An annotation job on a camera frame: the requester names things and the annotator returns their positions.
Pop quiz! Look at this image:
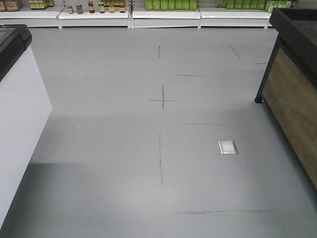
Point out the metal floor outlet cover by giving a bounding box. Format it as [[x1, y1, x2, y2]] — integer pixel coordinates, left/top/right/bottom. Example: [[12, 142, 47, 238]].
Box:
[[217, 140, 238, 155]]

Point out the white chest freezer black lid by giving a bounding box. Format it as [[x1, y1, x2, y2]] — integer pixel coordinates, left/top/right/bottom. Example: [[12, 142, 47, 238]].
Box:
[[0, 24, 52, 222]]

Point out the black wood produce stand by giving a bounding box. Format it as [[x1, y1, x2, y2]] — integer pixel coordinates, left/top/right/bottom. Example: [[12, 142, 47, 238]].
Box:
[[254, 8, 317, 191]]

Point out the white store shelf unit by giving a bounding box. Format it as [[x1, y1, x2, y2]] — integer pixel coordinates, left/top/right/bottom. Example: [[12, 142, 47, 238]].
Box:
[[0, 0, 270, 29]]

